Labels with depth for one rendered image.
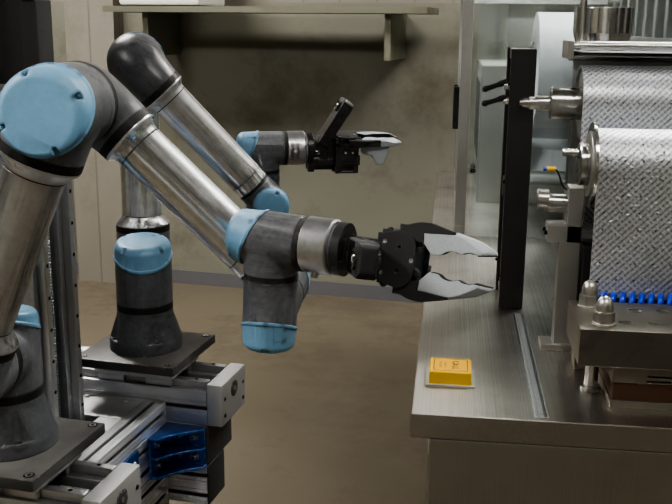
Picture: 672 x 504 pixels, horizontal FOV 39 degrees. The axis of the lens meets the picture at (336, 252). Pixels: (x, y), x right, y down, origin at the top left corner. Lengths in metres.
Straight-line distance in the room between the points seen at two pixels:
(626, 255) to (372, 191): 3.53
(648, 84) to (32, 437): 1.27
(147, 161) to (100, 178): 4.19
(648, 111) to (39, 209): 1.14
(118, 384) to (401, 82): 3.30
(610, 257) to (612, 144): 0.19
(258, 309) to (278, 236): 0.11
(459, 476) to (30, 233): 0.74
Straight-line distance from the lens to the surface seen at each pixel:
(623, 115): 1.89
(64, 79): 1.26
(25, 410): 1.57
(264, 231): 1.24
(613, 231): 1.67
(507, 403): 1.54
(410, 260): 1.18
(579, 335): 1.51
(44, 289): 1.76
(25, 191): 1.31
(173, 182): 1.39
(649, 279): 1.71
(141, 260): 1.93
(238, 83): 5.28
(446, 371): 1.59
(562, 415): 1.51
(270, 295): 1.26
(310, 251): 1.21
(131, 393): 2.02
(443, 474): 1.52
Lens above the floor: 1.48
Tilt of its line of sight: 14 degrees down
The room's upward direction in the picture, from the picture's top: 1 degrees clockwise
